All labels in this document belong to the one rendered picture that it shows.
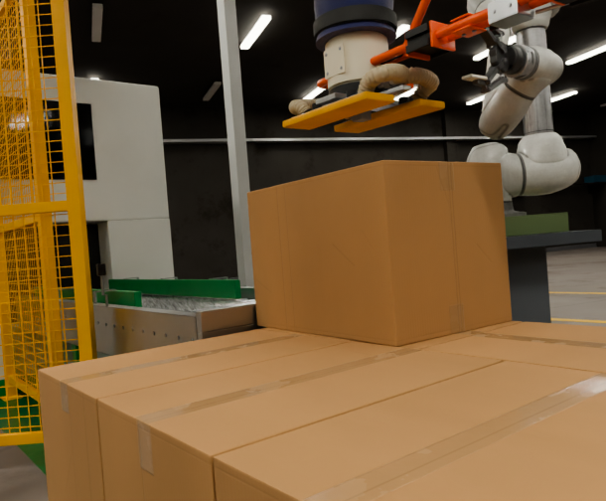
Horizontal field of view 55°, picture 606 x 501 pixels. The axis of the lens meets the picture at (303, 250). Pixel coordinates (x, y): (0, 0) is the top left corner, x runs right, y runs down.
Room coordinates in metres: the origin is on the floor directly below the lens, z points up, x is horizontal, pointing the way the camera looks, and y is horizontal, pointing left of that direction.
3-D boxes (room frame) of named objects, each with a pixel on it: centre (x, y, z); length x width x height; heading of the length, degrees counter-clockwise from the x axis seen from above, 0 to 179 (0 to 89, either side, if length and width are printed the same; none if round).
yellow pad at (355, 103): (1.52, -0.11, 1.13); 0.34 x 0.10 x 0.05; 37
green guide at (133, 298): (2.88, 1.19, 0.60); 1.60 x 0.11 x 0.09; 38
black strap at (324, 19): (1.57, -0.19, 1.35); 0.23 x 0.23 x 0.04
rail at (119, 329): (2.56, 1.01, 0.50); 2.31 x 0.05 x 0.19; 38
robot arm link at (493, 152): (2.09, -0.70, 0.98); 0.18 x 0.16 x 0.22; 88
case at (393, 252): (1.58, -0.18, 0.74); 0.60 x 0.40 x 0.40; 34
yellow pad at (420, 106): (1.63, -0.26, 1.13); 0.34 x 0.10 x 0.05; 37
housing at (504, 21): (1.20, -0.47, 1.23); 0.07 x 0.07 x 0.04; 37
